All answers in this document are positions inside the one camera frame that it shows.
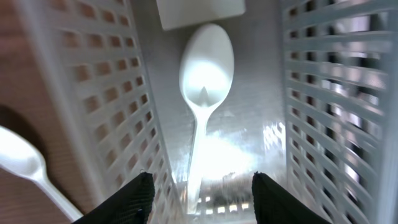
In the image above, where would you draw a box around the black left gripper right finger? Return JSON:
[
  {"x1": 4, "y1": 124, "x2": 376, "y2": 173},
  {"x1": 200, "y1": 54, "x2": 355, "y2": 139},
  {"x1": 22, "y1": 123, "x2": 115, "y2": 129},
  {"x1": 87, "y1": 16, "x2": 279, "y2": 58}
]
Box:
[{"x1": 252, "y1": 172, "x2": 329, "y2": 224}]

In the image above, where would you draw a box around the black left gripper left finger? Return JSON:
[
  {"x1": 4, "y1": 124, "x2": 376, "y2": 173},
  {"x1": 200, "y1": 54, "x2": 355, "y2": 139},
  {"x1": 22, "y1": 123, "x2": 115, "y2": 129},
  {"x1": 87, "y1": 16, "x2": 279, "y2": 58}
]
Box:
[{"x1": 73, "y1": 172, "x2": 155, "y2": 224}]

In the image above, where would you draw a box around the clear perforated plastic basket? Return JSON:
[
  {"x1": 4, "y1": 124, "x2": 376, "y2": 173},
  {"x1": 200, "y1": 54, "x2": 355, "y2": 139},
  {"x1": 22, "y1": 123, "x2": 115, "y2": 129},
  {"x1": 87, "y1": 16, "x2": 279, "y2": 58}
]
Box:
[{"x1": 17, "y1": 1, "x2": 397, "y2": 223}]

